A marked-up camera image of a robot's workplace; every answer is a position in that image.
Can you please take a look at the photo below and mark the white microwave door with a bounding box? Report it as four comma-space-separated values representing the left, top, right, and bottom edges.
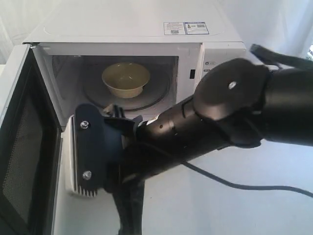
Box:
0, 44, 62, 235

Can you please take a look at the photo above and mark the cream ceramic bowl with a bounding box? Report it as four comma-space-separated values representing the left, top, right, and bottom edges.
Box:
102, 62, 151, 99

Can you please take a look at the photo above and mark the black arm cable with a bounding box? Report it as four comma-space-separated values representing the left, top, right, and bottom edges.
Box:
117, 44, 313, 235

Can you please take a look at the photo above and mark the white microwave oven body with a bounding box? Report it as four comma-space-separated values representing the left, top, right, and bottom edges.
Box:
26, 12, 246, 126

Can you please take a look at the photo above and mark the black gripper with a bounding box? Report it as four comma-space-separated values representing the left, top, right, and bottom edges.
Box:
102, 104, 143, 157

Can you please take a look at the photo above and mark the glass turntable plate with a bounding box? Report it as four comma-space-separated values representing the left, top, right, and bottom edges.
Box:
81, 65, 173, 111

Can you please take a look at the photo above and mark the blue warning sticker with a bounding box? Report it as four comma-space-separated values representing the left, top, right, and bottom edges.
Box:
163, 22, 209, 35

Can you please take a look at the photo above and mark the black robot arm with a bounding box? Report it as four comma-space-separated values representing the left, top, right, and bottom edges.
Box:
108, 59, 313, 184

